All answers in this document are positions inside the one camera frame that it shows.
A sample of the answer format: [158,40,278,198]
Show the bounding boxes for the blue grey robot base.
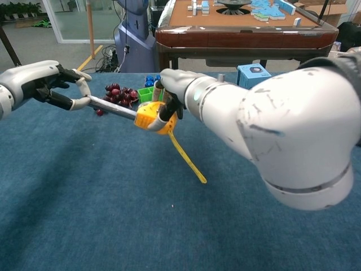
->
[114,0,157,73]

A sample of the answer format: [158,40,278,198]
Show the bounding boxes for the green toy building block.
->
[137,86,156,104]

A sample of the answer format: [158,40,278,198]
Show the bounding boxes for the green floor item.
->
[32,18,53,29]

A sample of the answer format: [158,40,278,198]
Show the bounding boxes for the brown wooden mahjong table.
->
[155,0,339,77]

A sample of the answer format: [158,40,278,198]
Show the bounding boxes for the blue table mat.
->
[0,72,361,271]

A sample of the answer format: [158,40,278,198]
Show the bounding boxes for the yellow tape measure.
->
[87,95,208,184]

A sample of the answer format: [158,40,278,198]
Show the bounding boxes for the light blue carton box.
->
[236,64,273,87]

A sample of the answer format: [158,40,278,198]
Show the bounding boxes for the black mahjong table centre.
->
[217,0,252,15]

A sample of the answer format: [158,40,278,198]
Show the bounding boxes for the black floor cable tangle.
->
[95,45,122,73]

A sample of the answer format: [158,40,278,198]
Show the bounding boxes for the brown cardboard box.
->
[293,0,350,28]

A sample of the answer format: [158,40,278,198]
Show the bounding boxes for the potted green plants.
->
[0,1,43,20]

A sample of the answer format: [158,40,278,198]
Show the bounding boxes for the white cable with black clip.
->
[118,45,130,70]

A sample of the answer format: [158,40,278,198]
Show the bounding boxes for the white glass partition frame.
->
[42,0,119,45]

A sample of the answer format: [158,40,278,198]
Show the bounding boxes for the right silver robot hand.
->
[148,68,202,132]

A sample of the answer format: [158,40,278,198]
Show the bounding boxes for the dark slanted pole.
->
[0,24,22,67]

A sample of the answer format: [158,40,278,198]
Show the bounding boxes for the white plastic basket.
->
[328,50,350,59]

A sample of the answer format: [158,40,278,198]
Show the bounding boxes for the black bag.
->
[337,21,361,53]

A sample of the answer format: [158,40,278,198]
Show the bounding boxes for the blue mahjong tile row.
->
[275,0,297,15]

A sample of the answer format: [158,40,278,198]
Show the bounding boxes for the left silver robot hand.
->
[0,60,93,112]

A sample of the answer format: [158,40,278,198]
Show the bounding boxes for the wooden pole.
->
[86,0,96,59]

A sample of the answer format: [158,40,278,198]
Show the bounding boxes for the dark red grape bunch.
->
[95,82,139,116]

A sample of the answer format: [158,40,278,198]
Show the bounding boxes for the blue mahjong tile pile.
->
[250,0,285,22]

